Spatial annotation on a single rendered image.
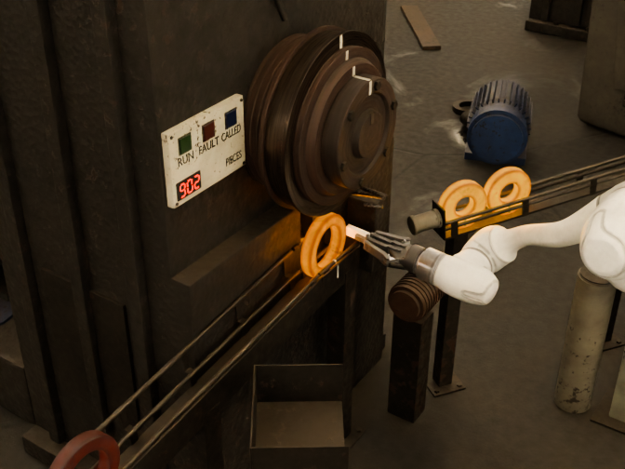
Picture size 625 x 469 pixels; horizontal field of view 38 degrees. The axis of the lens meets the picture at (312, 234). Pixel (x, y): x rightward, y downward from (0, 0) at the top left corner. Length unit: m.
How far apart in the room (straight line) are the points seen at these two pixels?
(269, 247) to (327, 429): 0.51
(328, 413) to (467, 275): 0.52
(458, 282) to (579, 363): 0.77
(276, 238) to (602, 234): 0.87
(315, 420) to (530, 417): 1.14
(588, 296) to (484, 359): 0.58
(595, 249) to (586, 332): 1.08
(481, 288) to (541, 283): 1.39
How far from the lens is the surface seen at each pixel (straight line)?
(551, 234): 2.21
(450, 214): 2.75
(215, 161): 2.09
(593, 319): 2.91
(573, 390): 3.08
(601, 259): 1.88
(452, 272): 2.36
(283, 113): 2.07
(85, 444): 1.90
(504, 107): 4.40
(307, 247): 2.37
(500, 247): 2.44
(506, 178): 2.79
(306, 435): 2.10
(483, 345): 3.36
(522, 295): 3.64
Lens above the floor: 2.07
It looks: 32 degrees down
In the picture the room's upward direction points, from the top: straight up
